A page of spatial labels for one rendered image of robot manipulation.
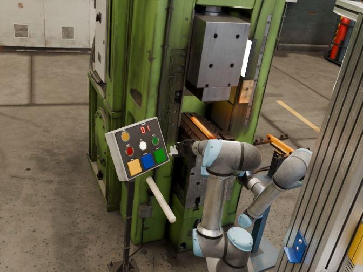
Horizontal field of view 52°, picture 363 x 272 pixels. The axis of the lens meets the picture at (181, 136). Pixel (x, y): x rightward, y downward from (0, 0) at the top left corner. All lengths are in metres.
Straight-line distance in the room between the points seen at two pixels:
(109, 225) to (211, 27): 1.84
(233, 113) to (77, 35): 5.21
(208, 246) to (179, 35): 1.25
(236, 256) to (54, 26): 6.30
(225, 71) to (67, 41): 5.45
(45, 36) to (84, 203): 4.58
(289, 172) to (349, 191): 0.67
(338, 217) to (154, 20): 1.49
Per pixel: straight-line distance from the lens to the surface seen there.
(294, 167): 1.82
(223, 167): 1.48
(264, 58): 2.67
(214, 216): 1.59
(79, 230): 3.19
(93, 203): 3.44
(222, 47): 2.28
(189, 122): 2.70
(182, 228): 2.84
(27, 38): 7.48
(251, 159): 1.50
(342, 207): 1.21
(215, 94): 2.37
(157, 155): 2.19
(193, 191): 2.63
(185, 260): 2.99
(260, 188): 2.09
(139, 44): 2.62
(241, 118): 2.76
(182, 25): 2.29
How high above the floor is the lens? 2.15
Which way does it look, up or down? 28 degrees down
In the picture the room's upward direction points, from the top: 8 degrees clockwise
